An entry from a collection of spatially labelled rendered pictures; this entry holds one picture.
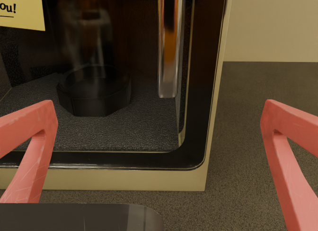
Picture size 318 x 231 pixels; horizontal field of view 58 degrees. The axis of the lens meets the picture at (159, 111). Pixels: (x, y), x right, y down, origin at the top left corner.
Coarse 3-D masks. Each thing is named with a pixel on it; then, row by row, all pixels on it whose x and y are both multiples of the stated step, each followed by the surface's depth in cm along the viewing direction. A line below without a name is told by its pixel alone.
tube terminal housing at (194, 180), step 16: (224, 16) 24; (224, 32) 25; (224, 48) 26; (208, 144) 32; (208, 160) 34; (0, 176) 36; (48, 176) 36; (64, 176) 36; (80, 176) 36; (96, 176) 36; (112, 176) 36; (128, 176) 35; (144, 176) 35; (160, 176) 35; (176, 176) 35; (192, 176) 35
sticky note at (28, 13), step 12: (0, 0) 23; (12, 0) 23; (24, 0) 23; (36, 0) 23; (0, 12) 23; (12, 12) 23; (24, 12) 23; (36, 12) 23; (0, 24) 24; (12, 24) 24; (24, 24) 24; (36, 24) 24
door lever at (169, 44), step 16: (160, 0) 18; (176, 0) 18; (160, 16) 18; (176, 16) 18; (160, 32) 19; (176, 32) 19; (160, 48) 19; (176, 48) 19; (160, 64) 20; (176, 64) 20; (160, 80) 21; (176, 80) 21; (160, 96) 22; (176, 96) 22
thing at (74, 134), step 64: (64, 0) 23; (128, 0) 22; (192, 0) 22; (0, 64) 26; (64, 64) 26; (128, 64) 26; (192, 64) 25; (64, 128) 30; (128, 128) 30; (192, 128) 30
